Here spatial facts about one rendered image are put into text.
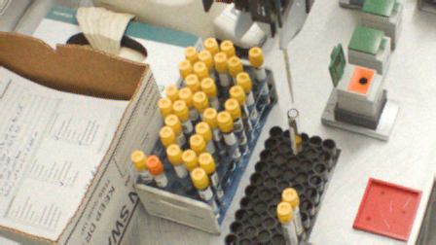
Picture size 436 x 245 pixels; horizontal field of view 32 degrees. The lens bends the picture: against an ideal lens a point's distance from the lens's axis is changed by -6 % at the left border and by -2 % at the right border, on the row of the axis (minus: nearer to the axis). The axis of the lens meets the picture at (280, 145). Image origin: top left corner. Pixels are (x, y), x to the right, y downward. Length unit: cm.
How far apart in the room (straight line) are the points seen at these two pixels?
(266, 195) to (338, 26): 29
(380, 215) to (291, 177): 11
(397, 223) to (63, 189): 40
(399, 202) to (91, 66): 41
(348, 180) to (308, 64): 19
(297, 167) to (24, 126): 36
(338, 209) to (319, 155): 7
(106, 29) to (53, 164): 20
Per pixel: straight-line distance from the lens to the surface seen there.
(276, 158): 96
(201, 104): 90
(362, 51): 98
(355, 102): 95
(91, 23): 106
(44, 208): 95
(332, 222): 93
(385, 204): 94
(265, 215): 92
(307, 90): 103
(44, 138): 101
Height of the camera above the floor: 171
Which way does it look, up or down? 58 degrees down
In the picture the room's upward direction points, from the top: 11 degrees counter-clockwise
